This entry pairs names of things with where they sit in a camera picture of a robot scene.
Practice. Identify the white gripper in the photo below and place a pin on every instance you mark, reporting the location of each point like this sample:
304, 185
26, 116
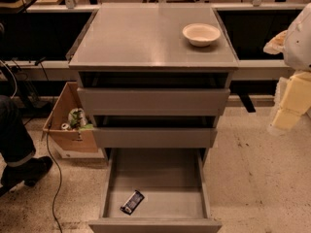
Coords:
299, 48

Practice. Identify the grey drawer cabinet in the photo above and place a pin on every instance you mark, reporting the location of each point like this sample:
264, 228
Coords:
149, 38

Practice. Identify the brown cardboard box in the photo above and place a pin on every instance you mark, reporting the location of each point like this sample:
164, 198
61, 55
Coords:
70, 142

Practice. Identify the white paper bowl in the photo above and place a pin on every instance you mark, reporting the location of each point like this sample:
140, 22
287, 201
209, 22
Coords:
201, 35

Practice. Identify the dark blue rxbar wrapper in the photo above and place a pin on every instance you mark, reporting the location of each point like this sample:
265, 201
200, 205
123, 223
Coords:
132, 202

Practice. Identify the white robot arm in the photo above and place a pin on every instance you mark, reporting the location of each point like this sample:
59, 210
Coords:
295, 45

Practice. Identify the crumpled trash in box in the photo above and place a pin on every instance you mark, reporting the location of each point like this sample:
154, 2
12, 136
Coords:
77, 120

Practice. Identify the long grey workbench rail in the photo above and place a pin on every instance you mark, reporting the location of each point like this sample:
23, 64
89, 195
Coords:
248, 70

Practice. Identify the person's dark trouser leg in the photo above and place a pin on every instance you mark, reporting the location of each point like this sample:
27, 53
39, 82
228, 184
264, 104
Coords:
16, 145

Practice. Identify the grey top drawer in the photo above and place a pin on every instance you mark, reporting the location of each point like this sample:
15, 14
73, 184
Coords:
154, 93

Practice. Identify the black shoe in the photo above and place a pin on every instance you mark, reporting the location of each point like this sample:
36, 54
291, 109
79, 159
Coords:
30, 172

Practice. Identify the grey middle drawer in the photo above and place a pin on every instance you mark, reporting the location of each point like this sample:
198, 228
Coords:
155, 132

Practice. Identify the grey open bottom drawer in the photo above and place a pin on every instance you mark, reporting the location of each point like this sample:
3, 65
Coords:
173, 184

